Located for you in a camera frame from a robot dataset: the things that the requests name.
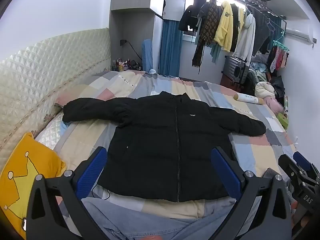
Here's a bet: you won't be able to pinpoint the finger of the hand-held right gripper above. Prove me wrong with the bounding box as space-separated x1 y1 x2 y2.
278 154 304 188
293 151 320 178

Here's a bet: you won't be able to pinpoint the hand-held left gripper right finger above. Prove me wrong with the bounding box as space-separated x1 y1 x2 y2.
211 146 293 240

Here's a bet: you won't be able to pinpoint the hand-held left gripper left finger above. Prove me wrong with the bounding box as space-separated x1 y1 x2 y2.
26 146 108 240

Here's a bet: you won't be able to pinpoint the black puffer jacket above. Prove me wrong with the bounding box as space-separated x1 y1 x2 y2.
62 91 267 203

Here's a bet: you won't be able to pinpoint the pile of clothes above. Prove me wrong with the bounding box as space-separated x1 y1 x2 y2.
246 61 289 113

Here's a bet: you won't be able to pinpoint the patchwork bed quilt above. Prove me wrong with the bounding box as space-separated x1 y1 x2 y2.
35 70 297 220

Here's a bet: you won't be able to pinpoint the cream quilted mattress pad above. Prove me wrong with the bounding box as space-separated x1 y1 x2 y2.
35 110 66 151

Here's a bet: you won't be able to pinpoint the yellow crown print pillow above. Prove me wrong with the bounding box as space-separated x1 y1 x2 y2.
0 132 67 239

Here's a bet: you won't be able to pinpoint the pink cloth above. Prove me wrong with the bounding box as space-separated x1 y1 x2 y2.
265 97 284 116

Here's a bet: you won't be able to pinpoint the white cylinder roll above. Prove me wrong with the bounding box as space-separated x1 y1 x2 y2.
234 92 264 105

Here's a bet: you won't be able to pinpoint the blue denim jeans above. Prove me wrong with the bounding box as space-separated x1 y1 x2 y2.
82 196 240 240

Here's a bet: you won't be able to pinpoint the grey suitcase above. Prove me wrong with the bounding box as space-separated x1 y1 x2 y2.
222 56 249 84

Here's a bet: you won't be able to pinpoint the teal sock hanger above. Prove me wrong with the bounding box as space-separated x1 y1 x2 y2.
267 31 290 72

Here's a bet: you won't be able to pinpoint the row of cosmetic bottles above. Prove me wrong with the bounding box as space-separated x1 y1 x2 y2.
111 57 143 72

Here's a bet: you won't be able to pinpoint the cream quilted headboard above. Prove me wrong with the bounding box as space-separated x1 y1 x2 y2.
0 27 112 170

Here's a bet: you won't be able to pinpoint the teal hanging cloth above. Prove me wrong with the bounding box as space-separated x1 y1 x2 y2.
209 42 222 64

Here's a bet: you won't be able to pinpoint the white air conditioner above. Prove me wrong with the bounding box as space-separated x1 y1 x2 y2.
285 26 318 43

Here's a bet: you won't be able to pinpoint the white hoodie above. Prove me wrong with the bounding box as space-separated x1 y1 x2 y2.
234 12 257 61

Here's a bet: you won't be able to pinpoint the dark grey hanging coat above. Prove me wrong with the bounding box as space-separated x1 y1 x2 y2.
252 7 272 55

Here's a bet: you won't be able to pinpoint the blue curtain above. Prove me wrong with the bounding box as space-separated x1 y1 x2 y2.
159 20 184 77

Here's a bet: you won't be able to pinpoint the yellow fleece jacket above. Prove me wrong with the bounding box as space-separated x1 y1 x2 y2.
214 1 235 52

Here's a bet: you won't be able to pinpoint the brown plaid scarf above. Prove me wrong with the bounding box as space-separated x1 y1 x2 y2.
192 4 223 68

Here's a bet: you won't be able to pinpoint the long black hanging coat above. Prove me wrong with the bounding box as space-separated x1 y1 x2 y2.
230 4 241 53

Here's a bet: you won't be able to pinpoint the short black hanging jacket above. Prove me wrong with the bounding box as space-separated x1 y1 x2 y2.
178 5 200 32

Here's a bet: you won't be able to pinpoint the black cable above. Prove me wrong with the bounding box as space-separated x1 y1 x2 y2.
91 184 112 202

